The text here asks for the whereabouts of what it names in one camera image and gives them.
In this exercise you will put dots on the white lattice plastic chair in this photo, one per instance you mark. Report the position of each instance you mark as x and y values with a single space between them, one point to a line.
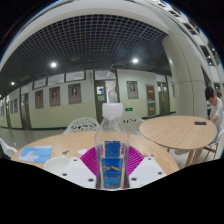
135 123
8 150
81 125

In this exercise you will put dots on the black phone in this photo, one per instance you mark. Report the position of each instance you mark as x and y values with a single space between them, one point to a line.
200 123

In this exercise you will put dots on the white folding chair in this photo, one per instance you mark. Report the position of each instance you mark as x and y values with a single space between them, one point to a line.
219 139

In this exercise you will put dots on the person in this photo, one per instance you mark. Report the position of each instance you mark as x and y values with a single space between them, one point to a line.
218 113

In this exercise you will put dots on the light blue paper booklet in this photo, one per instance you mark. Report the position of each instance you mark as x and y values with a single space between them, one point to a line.
35 154

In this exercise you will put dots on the brown double door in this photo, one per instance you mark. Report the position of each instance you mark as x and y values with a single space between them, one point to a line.
162 100

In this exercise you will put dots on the clear blue-labelled water bottle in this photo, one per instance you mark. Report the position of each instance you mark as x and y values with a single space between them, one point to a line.
112 150

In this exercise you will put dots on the closed brown door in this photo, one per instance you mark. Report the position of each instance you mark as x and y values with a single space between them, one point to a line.
26 113

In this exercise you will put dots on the door with red posters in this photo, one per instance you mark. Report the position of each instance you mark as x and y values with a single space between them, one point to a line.
150 101

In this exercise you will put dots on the open brown door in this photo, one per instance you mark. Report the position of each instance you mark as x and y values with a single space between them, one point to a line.
100 110

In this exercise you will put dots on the framed wall portraits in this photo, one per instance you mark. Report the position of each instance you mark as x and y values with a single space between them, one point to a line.
74 94

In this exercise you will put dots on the green exit sign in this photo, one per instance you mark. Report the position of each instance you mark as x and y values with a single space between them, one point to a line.
128 109

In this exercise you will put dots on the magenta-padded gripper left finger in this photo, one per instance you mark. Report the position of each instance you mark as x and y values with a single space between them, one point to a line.
78 171

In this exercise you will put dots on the round ceiling lights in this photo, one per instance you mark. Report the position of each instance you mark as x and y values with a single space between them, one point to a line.
53 64

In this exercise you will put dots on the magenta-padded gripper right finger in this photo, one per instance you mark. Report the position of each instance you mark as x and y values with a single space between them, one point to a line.
146 171

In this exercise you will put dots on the round wooden side table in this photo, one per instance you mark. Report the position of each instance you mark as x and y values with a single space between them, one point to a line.
176 131

